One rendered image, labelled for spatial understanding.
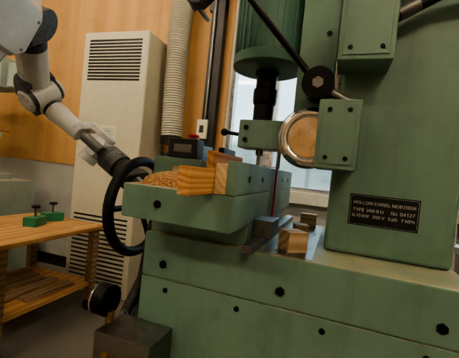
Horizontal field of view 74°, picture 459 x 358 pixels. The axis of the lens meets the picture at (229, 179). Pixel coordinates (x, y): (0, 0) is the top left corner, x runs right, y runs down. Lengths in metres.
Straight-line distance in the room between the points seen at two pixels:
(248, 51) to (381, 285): 0.54
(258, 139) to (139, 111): 1.46
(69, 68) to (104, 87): 0.70
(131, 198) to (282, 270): 0.29
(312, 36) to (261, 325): 0.59
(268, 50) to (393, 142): 0.33
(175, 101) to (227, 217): 1.71
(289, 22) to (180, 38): 1.56
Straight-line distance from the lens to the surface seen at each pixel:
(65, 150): 2.87
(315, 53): 0.73
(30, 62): 1.15
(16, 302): 1.94
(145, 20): 2.68
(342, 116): 0.55
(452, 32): 0.72
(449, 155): 0.66
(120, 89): 2.24
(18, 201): 2.80
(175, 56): 2.23
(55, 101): 1.25
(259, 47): 0.74
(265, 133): 0.74
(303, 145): 0.61
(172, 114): 2.12
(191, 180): 0.41
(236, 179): 0.47
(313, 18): 0.77
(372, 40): 0.60
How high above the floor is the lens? 0.94
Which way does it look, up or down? 1 degrees down
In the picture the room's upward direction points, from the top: 6 degrees clockwise
